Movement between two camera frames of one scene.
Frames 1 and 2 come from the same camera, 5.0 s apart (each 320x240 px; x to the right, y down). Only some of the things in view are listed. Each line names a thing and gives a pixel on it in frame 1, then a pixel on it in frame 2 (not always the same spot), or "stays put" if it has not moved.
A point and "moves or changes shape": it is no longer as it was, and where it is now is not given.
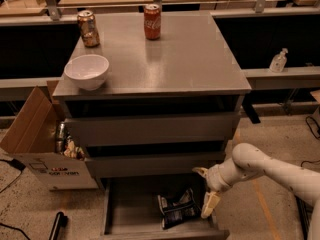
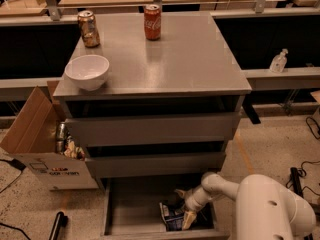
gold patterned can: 89,33 stays put
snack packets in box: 72,150 stays put
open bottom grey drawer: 132,209 stays put
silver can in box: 60,143 stays put
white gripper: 214,179 -> 192,202
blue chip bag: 181,209 moves or changes shape
